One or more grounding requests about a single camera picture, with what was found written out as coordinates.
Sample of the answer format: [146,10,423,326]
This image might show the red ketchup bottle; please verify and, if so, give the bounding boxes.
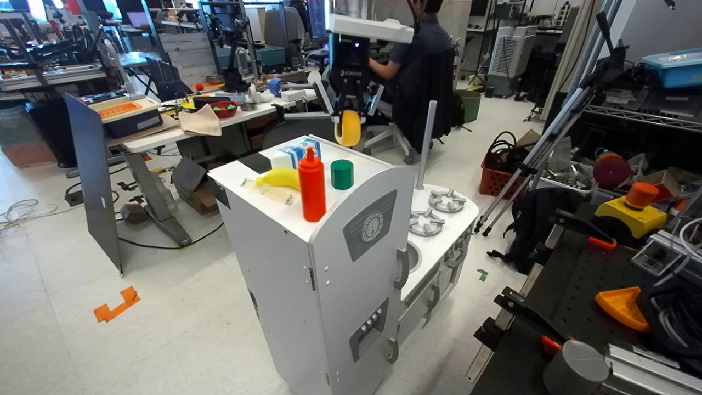
[299,150,326,222]

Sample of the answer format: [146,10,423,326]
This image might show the green cup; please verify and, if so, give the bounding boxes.
[330,161,352,191]

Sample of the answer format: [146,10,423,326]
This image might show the grey cylinder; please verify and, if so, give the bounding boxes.
[542,341,609,395]

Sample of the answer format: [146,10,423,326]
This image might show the white desk table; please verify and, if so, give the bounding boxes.
[108,86,324,249]

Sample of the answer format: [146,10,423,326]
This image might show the orange plastic wedge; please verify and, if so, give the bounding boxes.
[594,285,650,334]

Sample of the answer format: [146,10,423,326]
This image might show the white toy fridge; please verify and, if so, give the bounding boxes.
[209,140,413,395]

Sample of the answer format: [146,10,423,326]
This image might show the orange black clamp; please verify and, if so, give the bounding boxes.
[545,210,617,253]
[494,288,566,355]

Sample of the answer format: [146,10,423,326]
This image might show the black cable coil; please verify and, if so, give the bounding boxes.
[638,277,702,361]

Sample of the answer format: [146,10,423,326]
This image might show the yellow emergency stop button box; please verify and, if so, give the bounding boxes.
[594,183,666,239]

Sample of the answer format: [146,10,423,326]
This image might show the orange bracket on floor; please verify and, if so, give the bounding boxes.
[94,285,140,323]

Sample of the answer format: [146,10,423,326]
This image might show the white toy kitchen counter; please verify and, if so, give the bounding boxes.
[397,184,477,343]

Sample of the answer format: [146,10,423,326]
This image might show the person in dark shirt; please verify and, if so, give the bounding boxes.
[368,0,463,153]

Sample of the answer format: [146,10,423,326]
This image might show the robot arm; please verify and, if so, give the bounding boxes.
[324,7,414,112]

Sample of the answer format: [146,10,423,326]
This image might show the blue white carton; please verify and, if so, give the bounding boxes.
[269,137,319,170]

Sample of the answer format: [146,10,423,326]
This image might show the yellow toy banana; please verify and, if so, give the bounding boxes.
[257,166,301,191]

